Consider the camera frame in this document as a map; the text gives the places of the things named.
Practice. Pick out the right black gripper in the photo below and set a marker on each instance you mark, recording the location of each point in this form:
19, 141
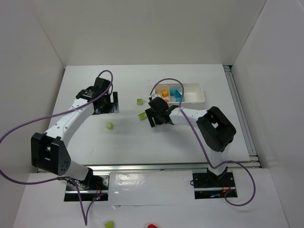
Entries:
153, 116

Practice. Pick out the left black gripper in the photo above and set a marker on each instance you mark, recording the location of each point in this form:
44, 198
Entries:
107, 108

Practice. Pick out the small yellow lego brick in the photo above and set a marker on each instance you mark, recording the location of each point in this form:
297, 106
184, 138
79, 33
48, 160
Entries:
165, 93

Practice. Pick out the long teal lego brick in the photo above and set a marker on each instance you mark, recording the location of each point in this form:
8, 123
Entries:
175, 93

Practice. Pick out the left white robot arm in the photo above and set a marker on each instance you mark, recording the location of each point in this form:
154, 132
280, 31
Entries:
49, 149

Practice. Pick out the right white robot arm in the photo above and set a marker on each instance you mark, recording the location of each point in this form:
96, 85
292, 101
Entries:
211, 127

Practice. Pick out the green lego printed left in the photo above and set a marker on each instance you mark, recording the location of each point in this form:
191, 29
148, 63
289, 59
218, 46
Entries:
142, 116

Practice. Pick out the green lego near tray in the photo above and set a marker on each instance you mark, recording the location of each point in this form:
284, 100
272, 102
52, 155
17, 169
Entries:
139, 102

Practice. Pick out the small green lego cube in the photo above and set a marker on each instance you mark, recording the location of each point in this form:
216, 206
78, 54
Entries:
110, 125

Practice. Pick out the white three-compartment tray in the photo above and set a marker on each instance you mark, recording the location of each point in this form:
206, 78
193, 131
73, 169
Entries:
193, 94

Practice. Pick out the red object at bottom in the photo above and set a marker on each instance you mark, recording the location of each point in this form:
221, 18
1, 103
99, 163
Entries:
152, 226

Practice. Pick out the green lego on floor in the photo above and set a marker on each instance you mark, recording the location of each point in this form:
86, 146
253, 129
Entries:
109, 224

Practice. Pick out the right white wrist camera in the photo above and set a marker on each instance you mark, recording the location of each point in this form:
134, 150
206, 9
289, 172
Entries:
155, 96

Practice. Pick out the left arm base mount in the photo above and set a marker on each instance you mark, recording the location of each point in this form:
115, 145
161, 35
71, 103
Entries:
98, 189

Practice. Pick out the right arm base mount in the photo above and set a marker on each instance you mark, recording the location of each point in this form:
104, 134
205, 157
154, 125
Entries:
207, 188

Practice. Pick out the aluminium rail right side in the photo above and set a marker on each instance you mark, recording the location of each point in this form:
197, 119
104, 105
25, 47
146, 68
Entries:
254, 159

